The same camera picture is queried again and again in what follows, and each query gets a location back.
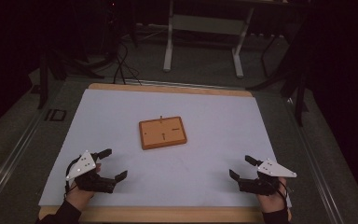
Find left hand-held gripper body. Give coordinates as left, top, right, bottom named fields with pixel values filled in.
left=64, top=149, right=119, bottom=194

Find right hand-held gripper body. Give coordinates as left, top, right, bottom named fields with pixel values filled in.
left=237, top=158, right=298, bottom=197

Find person's left hand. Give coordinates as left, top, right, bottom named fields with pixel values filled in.
left=64, top=163, right=103, bottom=213

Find person's right hand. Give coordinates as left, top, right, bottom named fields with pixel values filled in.
left=255, top=176, right=293, bottom=216

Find white table mat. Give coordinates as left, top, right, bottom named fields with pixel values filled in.
left=38, top=89, right=293, bottom=208

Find orange wooden board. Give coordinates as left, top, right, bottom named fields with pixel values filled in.
left=138, top=116, right=188, bottom=151

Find black metal stand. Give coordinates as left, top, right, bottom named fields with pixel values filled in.
left=36, top=50, right=105, bottom=110
left=245, top=18, right=310, bottom=128

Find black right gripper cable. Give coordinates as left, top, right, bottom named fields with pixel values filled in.
left=276, top=179, right=289, bottom=204

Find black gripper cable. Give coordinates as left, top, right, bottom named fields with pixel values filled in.
left=62, top=157, right=79, bottom=200
left=276, top=179, right=289, bottom=204

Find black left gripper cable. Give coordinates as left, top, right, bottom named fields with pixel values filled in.
left=62, top=157, right=79, bottom=200

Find metal floor rail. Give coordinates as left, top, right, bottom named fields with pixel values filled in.
left=284, top=97, right=345, bottom=224
left=0, top=106, right=46, bottom=214

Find black floor cables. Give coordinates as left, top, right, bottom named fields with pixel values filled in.
left=113, top=39, right=143, bottom=86

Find white metal desk frame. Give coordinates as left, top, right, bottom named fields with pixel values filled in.
left=162, top=0, right=256, bottom=79

